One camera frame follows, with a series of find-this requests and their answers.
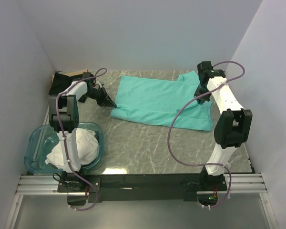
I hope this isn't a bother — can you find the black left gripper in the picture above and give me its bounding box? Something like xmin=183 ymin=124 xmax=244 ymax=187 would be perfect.
xmin=84 ymin=87 xmax=117 ymax=108

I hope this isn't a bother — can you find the turquoise t-shirt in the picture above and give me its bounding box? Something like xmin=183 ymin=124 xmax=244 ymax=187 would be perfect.
xmin=111 ymin=71 xmax=213 ymax=131

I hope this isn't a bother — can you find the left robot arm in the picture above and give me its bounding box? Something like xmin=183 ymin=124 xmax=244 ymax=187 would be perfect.
xmin=49 ymin=68 xmax=117 ymax=192

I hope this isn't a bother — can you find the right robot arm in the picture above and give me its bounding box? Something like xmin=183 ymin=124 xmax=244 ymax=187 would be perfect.
xmin=194 ymin=61 xmax=253 ymax=190

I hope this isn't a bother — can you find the white t-shirt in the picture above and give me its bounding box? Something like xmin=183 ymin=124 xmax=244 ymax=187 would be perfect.
xmin=45 ymin=128 xmax=99 ymax=169

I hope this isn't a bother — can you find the folded black t-shirt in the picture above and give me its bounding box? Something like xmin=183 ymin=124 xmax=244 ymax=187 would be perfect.
xmin=48 ymin=73 xmax=87 ymax=99

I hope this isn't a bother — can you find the clear blue plastic bin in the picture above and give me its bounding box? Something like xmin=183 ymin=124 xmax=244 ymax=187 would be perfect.
xmin=24 ymin=122 xmax=104 ymax=174

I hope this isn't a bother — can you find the black mounting beam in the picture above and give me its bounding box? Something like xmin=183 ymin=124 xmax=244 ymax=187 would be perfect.
xmin=57 ymin=173 xmax=227 ymax=203

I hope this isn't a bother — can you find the aluminium rail frame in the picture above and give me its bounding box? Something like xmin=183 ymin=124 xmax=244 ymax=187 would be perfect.
xmin=5 ymin=172 xmax=278 ymax=229

